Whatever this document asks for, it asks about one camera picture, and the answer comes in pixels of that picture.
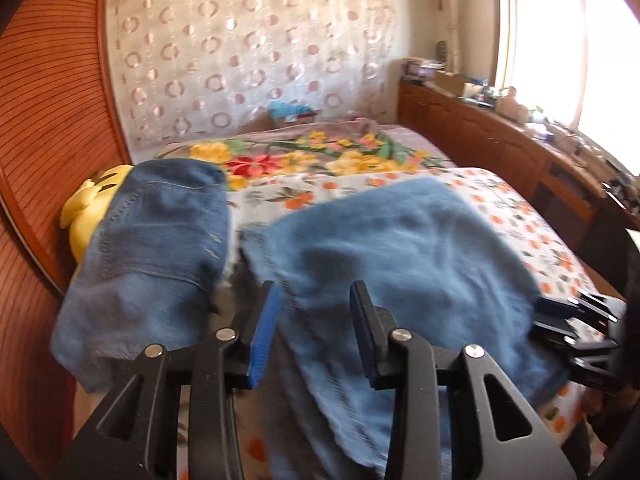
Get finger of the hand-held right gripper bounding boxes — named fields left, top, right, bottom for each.
left=529, top=320, right=623, bottom=357
left=536, top=292, right=627, bottom=322

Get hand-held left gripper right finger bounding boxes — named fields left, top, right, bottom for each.
left=349, top=280, right=578, bottom=480

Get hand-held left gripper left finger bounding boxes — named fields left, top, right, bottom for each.
left=52, top=280, right=285, bottom=480

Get blue denim pants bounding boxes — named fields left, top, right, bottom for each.
left=239, top=176, right=571, bottom=480

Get orange fruit print bed sheet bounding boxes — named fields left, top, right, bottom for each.
left=75, top=166, right=593, bottom=480

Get black gadget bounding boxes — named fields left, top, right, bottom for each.
left=602, top=180, right=640, bottom=221

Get folded denim jeans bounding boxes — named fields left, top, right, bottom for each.
left=50, top=158, right=233, bottom=393

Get long wooden cabinet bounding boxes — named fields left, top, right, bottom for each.
left=397, top=80, right=640, bottom=306

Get yellow plush toy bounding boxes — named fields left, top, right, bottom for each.
left=60, top=164, right=136, bottom=263

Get blue bag in box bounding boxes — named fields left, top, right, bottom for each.
left=269, top=100, right=321, bottom=130

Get open cardboard box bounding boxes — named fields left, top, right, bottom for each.
left=432, top=71, right=478, bottom=98

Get stack of papers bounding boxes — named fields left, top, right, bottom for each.
left=402, top=57, right=446, bottom=83

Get circle pattern sheer curtain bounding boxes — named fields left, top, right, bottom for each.
left=102, top=0, right=401, bottom=148

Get wooden slatted headboard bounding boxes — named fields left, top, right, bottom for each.
left=0, top=0, right=136, bottom=466

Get white lace window curtain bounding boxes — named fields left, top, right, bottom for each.
left=430, top=0, right=463, bottom=68

